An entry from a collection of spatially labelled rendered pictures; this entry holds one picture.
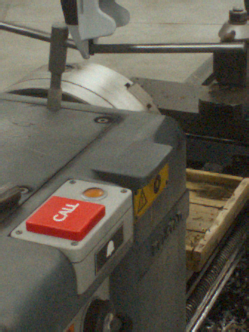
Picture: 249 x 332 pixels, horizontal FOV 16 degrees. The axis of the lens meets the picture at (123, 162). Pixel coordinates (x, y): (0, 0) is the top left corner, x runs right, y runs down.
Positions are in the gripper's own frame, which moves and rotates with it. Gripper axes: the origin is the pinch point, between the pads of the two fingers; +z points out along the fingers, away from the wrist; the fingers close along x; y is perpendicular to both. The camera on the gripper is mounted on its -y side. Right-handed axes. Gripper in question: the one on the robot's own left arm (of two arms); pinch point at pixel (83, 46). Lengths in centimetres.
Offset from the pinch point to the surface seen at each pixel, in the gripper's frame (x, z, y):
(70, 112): -0.2, 9.0, -2.2
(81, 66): 20.9, 10.8, -11.1
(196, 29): 429, 134, -135
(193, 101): 77, 37, -13
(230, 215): 45, 45, 6
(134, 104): 18.8, 14.9, -1.5
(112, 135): -5.1, 9.0, 5.9
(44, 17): 421, 134, -240
